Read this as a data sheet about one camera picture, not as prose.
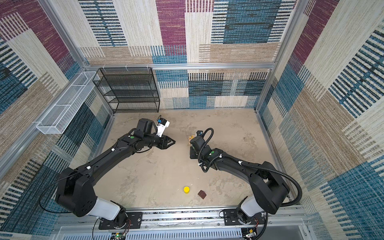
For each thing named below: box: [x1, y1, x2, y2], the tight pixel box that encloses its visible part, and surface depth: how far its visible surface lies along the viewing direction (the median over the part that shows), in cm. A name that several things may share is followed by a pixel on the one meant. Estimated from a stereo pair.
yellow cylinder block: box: [183, 186, 190, 194], surface depth 83 cm
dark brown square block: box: [197, 190, 207, 200], surface depth 82 cm
